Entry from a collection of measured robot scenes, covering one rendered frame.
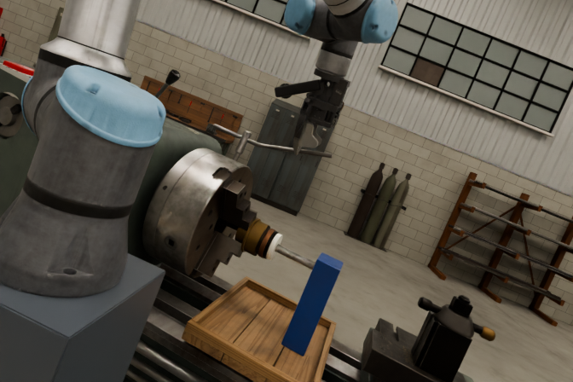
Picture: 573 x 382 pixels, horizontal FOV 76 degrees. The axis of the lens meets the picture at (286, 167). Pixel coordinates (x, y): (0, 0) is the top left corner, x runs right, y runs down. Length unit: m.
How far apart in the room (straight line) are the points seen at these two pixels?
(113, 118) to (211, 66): 7.51
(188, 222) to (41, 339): 0.47
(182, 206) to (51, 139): 0.45
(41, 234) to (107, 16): 0.29
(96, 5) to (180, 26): 7.80
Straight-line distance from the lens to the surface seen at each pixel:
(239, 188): 0.87
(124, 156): 0.43
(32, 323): 0.44
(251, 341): 0.93
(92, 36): 0.56
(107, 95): 0.42
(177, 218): 0.85
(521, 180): 8.72
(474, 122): 8.34
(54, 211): 0.45
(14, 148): 0.99
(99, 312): 0.46
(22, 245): 0.46
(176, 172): 0.88
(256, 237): 0.91
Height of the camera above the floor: 1.34
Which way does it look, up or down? 4 degrees down
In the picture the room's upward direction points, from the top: 22 degrees clockwise
